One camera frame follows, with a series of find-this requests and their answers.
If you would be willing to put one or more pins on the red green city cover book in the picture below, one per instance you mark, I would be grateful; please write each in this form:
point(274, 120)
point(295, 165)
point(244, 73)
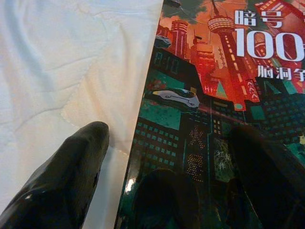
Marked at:
point(202, 83)

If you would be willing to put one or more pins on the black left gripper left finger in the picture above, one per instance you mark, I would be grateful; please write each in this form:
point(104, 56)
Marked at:
point(59, 181)

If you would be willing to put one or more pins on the white quilted bed sheet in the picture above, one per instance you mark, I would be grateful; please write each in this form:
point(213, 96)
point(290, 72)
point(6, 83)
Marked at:
point(71, 59)

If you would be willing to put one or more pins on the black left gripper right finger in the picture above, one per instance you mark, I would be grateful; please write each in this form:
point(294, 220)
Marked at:
point(274, 186)

